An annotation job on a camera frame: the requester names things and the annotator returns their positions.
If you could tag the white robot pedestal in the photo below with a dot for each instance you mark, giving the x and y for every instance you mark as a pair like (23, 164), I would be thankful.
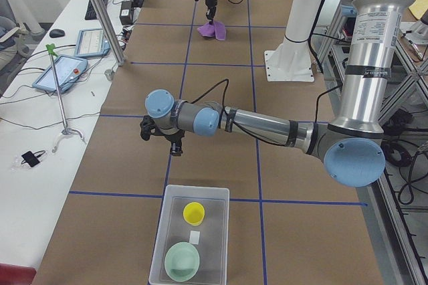
(291, 62)

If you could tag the yellow plastic cup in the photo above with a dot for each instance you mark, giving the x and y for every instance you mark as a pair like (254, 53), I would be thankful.
(194, 213)

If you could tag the near teach pendant tablet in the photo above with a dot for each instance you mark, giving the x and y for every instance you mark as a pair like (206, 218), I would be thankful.
(68, 70)

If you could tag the teach pendant tablet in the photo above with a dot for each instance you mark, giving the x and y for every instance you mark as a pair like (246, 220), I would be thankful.
(91, 43)
(68, 70)

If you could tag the mint green bowl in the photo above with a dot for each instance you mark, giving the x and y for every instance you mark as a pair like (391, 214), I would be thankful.
(182, 261)

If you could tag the metal grabber stick green tip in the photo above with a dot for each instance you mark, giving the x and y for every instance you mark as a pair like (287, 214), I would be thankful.
(67, 131)

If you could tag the purple cloth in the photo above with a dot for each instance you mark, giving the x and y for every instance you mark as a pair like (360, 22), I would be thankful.
(214, 29)

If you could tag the black computer mouse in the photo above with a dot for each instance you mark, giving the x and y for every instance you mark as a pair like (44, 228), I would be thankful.
(56, 33)

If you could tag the aluminium frame post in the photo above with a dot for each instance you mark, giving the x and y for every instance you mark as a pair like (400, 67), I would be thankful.
(109, 32)

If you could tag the clear plastic storage box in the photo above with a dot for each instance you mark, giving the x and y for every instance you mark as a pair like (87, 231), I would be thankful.
(210, 238)

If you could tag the black power adapter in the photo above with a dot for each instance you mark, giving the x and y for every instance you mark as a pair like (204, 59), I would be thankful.
(126, 13)

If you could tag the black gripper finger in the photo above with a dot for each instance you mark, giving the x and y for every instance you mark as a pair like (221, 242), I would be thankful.
(210, 14)
(176, 149)

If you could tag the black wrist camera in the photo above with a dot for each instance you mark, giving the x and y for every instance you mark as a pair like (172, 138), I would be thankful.
(147, 128)

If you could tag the far teach pendant tablet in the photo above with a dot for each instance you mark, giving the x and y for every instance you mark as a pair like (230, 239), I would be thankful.
(91, 43)

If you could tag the small black device with cable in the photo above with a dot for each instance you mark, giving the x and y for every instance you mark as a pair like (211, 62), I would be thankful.
(32, 159)

